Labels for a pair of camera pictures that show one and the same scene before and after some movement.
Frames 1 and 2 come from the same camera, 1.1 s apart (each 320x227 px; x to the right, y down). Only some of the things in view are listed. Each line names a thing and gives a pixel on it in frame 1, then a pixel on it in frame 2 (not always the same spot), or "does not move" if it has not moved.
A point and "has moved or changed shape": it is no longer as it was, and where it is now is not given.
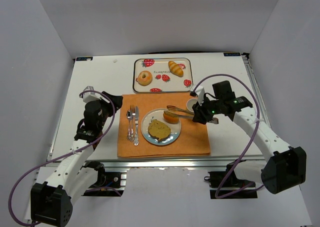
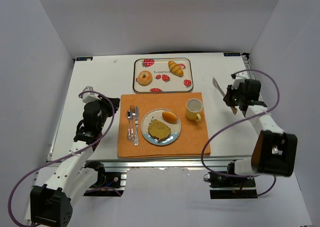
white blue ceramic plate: [158, 114] does not move
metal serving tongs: [179, 110] has moved or changed shape
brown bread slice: [159, 130] does not move
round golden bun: [171, 119] does not move
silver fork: [133, 114] does not move
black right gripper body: [199, 113] -> [230, 98]
